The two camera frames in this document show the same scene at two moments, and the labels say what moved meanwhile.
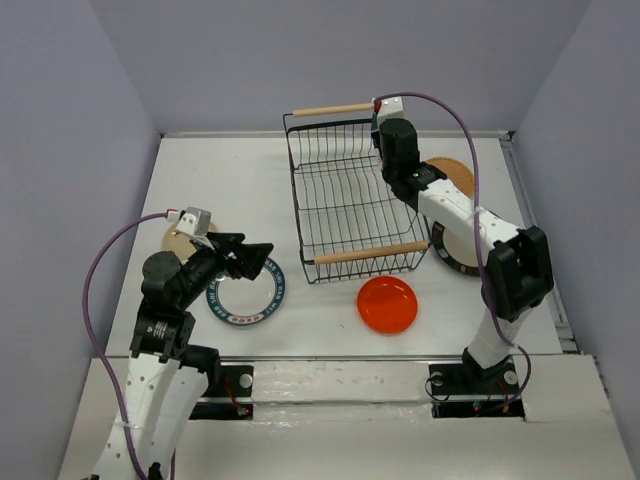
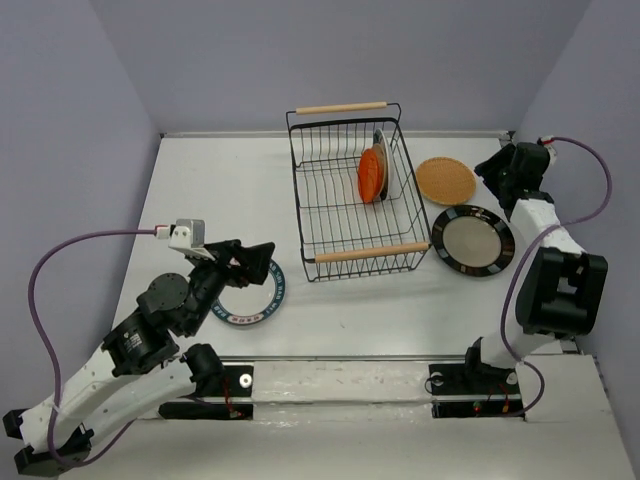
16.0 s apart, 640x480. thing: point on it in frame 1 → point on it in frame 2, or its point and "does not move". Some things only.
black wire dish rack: [351, 224] does not move
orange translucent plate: [387, 306] → [368, 175]
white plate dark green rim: [243, 301] does not move
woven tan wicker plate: [455, 172] does not move
